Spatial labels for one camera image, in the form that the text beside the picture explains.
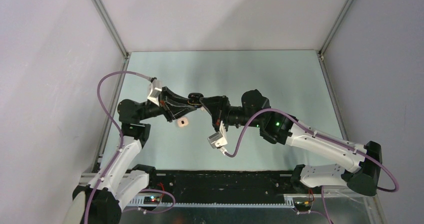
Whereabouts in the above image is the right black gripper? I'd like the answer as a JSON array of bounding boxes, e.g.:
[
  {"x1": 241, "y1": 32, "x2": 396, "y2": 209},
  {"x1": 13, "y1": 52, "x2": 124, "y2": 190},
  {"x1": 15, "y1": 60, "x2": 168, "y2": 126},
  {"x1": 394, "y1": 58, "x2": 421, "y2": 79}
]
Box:
[{"x1": 200, "y1": 96, "x2": 262, "y2": 134}]

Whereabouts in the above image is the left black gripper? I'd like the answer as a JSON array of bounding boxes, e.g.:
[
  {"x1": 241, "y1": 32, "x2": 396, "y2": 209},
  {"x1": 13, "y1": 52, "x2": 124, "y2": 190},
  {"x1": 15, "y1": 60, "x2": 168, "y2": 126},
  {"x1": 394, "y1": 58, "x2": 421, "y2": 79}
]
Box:
[{"x1": 137, "y1": 86, "x2": 196, "y2": 122}]

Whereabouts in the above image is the black earbud charging case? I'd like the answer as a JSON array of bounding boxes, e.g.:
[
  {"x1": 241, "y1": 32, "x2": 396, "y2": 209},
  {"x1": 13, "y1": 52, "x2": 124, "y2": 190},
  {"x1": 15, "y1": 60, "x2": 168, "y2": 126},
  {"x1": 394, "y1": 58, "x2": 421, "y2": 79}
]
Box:
[{"x1": 187, "y1": 93, "x2": 204, "y2": 108}]

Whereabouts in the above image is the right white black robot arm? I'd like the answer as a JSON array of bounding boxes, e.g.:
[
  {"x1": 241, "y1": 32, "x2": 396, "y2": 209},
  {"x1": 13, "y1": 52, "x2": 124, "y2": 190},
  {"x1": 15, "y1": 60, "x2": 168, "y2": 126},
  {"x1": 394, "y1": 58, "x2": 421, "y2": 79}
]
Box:
[{"x1": 196, "y1": 89, "x2": 382, "y2": 197}]

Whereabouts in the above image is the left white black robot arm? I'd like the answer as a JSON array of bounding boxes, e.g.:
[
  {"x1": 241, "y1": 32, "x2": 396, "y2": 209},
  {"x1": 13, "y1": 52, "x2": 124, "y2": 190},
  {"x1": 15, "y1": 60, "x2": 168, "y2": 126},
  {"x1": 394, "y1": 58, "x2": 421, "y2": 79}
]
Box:
[{"x1": 64, "y1": 87, "x2": 203, "y2": 224}]

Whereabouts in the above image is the beige earbud charging case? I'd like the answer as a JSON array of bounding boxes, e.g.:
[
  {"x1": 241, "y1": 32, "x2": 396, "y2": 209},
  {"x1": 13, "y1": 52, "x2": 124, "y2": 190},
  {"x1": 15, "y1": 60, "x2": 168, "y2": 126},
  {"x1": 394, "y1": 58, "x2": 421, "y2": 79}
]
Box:
[{"x1": 176, "y1": 117, "x2": 189, "y2": 128}]

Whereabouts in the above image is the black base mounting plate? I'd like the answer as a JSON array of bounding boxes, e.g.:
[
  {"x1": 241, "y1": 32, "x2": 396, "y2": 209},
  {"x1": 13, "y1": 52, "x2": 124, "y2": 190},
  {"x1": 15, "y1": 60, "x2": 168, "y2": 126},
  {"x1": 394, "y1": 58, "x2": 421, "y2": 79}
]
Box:
[{"x1": 132, "y1": 171, "x2": 324, "y2": 204}]

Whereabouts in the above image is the left controller board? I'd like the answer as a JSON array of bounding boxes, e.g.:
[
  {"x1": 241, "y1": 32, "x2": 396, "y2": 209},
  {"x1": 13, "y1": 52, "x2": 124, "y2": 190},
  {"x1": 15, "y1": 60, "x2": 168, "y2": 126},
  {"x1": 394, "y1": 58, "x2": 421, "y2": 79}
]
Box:
[{"x1": 143, "y1": 196, "x2": 161, "y2": 205}]

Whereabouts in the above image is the controller board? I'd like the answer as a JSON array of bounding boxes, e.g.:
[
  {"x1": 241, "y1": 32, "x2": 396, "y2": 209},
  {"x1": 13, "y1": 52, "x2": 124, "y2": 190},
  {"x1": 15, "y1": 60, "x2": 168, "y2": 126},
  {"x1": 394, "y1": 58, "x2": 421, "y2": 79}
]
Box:
[
  {"x1": 143, "y1": 196, "x2": 161, "y2": 205},
  {"x1": 294, "y1": 201, "x2": 314, "y2": 212}
]

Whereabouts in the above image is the right controller board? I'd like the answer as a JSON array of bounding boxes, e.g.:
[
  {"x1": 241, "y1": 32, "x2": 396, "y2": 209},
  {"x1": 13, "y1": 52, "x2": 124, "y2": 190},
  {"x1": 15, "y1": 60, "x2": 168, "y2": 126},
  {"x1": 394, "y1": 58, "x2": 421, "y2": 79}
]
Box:
[{"x1": 294, "y1": 201, "x2": 314, "y2": 212}]

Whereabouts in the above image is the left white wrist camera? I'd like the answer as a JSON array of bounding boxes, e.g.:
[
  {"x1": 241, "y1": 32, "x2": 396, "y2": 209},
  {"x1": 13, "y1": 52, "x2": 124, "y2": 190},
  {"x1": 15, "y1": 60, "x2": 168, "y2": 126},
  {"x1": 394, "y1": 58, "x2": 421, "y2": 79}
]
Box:
[{"x1": 147, "y1": 78, "x2": 163, "y2": 106}]

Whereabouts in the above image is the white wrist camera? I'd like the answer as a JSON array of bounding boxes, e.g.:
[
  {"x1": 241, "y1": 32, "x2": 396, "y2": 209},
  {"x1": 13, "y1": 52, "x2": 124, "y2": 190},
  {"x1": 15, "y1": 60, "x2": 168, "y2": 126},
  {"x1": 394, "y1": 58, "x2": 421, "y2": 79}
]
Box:
[
  {"x1": 147, "y1": 78, "x2": 163, "y2": 106},
  {"x1": 207, "y1": 121, "x2": 228, "y2": 153}
]

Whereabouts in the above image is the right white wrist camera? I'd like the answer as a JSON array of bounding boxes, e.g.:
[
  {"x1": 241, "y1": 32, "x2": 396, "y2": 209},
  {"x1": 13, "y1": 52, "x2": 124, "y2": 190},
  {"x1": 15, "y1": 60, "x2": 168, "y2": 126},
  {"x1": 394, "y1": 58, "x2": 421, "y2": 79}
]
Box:
[{"x1": 207, "y1": 121, "x2": 228, "y2": 153}]

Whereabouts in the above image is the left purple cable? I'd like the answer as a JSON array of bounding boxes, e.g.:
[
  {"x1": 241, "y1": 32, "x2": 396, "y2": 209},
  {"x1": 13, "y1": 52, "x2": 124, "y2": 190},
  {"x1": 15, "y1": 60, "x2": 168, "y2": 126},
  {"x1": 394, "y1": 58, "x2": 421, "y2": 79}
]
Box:
[{"x1": 82, "y1": 71, "x2": 176, "y2": 224}]

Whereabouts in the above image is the grey slotted cable duct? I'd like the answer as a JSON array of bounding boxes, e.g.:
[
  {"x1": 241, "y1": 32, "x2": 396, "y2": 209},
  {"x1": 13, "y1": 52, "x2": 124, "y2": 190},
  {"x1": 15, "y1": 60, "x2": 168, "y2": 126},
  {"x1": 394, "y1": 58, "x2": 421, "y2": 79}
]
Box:
[{"x1": 127, "y1": 196, "x2": 295, "y2": 209}]

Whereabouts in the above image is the left corner aluminium post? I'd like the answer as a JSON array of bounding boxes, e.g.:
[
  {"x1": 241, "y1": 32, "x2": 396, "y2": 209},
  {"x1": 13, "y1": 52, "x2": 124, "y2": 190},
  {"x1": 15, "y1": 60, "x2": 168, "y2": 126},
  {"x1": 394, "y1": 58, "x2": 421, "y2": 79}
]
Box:
[{"x1": 91, "y1": 0, "x2": 129, "y2": 58}]

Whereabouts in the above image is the corner aluminium post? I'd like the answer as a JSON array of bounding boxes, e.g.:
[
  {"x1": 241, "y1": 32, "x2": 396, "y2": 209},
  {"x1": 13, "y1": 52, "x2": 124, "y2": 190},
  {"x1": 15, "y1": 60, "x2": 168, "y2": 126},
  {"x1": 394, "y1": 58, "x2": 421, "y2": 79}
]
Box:
[
  {"x1": 91, "y1": 0, "x2": 129, "y2": 58},
  {"x1": 318, "y1": 0, "x2": 355, "y2": 57}
]

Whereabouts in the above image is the right corner aluminium post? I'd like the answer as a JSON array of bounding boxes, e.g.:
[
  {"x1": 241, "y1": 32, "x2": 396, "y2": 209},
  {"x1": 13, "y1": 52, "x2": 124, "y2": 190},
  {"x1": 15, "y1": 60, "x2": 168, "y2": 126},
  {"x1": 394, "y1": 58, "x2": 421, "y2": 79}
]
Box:
[{"x1": 318, "y1": 0, "x2": 355, "y2": 57}]

